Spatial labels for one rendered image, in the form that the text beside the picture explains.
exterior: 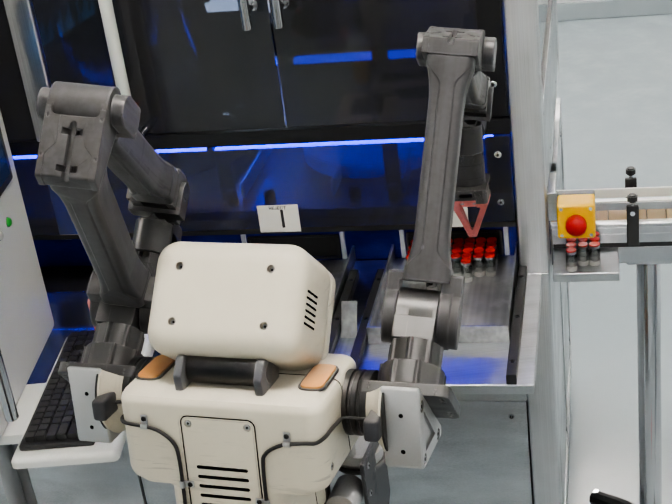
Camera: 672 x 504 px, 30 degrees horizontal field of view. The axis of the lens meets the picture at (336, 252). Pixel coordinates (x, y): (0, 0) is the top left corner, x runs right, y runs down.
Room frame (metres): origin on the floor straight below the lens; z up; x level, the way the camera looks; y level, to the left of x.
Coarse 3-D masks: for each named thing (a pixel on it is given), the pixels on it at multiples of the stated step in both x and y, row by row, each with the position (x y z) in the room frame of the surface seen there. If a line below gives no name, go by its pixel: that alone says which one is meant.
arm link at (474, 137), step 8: (464, 120) 2.00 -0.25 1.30; (472, 120) 2.02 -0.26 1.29; (464, 128) 1.99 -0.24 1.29; (472, 128) 1.99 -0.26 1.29; (480, 128) 2.00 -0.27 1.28; (464, 136) 1.98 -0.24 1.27; (472, 136) 1.98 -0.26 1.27; (480, 136) 1.99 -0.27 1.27; (464, 144) 1.98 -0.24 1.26; (472, 144) 1.98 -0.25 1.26; (480, 144) 1.99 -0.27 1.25; (464, 152) 1.98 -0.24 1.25; (472, 152) 1.98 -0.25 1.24; (480, 152) 1.99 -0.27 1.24
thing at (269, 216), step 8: (264, 208) 2.32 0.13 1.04; (272, 208) 2.31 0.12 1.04; (280, 208) 2.31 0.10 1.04; (288, 208) 2.30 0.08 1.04; (296, 208) 2.30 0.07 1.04; (264, 216) 2.32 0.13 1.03; (272, 216) 2.31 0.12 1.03; (280, 216) 2.31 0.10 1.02; (288, 216) 2.31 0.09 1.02; (296, 216) 2.30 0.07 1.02; (264, 224) 2.32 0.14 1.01; (272, 224) 2.31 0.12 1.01; (280, 224) 2.31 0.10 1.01; (288, 224) 2.31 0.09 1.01; (296, 224) 2.30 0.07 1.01
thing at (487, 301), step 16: (512, 256) 2.28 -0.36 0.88; (384, 272) 2.22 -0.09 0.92; (496, 272) 2.22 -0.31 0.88; (512, 272) 2.15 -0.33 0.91; (384, 288) 2.19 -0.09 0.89; (464, 288) 2.17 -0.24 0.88; (480, 288) 2.16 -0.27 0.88; (496, 288) 2.15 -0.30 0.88; (512, 288) 2.08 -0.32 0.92; (464, 304) 2.10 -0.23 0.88; (480, 304) 2.10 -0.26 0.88; (496, 304) 2.09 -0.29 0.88; (512, 304) 2.06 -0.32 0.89; (464, 320) 2.04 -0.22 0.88; (480, 320) 2.04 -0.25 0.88; (496, 320) 2.03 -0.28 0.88; (368, 336) 2.01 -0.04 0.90; (464, 336) 1.97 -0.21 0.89; (480, 336) 1.96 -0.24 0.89; (496, 336) 1.95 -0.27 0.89
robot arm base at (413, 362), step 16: (400, 352) 1.38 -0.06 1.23; (416, 352) 1.37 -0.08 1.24; (432, 352) 1.37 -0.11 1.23; (384, 368) 1.37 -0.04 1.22; (400, 368) 1.35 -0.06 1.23; (416, 368) 1.34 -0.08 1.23; (432, 368) 1.35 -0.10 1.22; (368, 384) 1.34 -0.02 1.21; (384, 384) 1.34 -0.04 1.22; (400, 384) 1.33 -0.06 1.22; (416, 384) 1.33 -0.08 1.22; (432, 384) 1.32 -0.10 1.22; (432, 400) 1.32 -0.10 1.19; (448, 400) 1.31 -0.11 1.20; (448, 416) 1.35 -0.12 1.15
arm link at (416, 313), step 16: (400, 288) 1.47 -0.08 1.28; (416, 288) 1.47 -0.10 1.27; (400, 304) 1.44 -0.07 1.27; (416, 304) 1.44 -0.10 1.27; (432, 304) 1.43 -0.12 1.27; (400, 320) 1.41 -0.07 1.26; (416, 320) 1.41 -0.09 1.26; (432, 320) 1.41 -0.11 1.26; (400, 336) 1.40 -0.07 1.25; (416, 336) 1.39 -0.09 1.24; (432, 336) 1.39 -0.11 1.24
